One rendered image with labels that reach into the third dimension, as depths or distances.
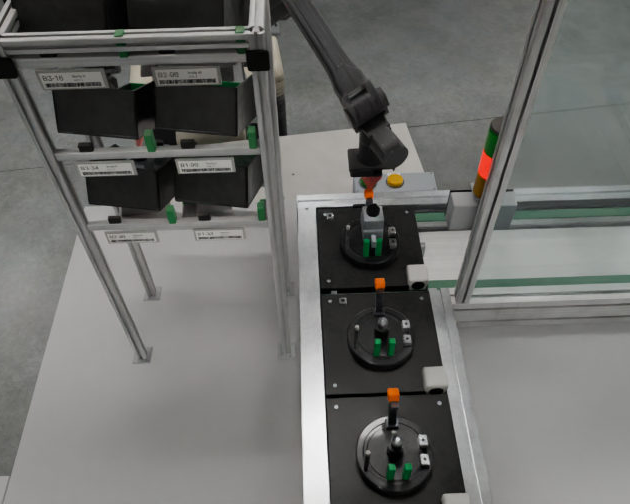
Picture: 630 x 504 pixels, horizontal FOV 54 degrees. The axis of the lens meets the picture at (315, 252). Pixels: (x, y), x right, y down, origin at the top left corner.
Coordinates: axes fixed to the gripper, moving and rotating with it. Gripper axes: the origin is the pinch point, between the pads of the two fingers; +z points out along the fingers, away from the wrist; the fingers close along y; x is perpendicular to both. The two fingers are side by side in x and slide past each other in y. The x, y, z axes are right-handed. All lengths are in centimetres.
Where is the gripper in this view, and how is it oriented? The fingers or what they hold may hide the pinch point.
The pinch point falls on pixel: (369, 186)
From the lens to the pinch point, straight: 144.6
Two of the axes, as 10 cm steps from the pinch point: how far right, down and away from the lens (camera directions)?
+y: 10.0, -0.4, 0.0
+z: 0.2, 6.2, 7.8
